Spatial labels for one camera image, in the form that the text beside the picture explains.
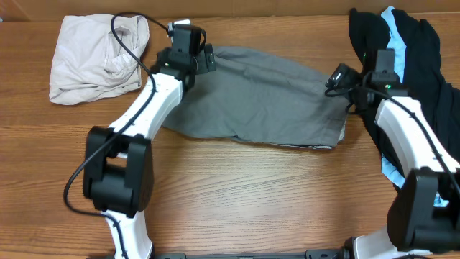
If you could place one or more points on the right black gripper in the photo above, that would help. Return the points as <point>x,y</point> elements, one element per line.
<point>348,75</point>

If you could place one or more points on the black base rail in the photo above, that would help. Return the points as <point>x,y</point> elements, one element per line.
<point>244,256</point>

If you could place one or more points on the beige folded garment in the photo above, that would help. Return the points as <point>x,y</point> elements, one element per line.
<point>90,63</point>

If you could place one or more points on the grey shorts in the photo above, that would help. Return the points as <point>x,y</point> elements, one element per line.
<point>259,97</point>

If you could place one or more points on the black garment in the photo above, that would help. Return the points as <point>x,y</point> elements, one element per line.
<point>368,32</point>

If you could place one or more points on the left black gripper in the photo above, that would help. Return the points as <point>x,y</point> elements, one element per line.
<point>208,56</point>

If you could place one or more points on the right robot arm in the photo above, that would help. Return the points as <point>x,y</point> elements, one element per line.
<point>424,217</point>

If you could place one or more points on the light blue garment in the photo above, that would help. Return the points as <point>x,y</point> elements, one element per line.
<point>418,64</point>

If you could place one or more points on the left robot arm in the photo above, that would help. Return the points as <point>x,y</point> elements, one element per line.
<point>118,176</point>

